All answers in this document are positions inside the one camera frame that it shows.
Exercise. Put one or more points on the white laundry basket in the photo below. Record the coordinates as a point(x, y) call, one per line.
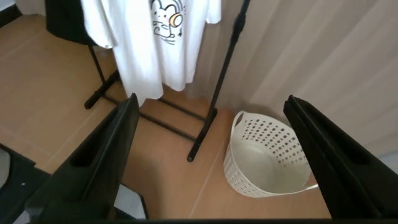
point(267, 168)

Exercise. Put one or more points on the black clothes rack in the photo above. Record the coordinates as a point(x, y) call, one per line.
point(224, 71)

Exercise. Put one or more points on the white printed T-shirt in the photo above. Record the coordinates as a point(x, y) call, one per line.
point(140, 56)

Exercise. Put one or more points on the beige curtain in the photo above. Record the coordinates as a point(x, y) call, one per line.
point(311, 46)

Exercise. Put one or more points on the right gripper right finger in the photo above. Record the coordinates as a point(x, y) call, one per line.
point(339, 168)

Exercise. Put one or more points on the black garment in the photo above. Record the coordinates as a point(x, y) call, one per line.
point(65, 21)

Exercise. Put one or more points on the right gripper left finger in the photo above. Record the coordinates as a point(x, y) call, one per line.
point(93, 168)

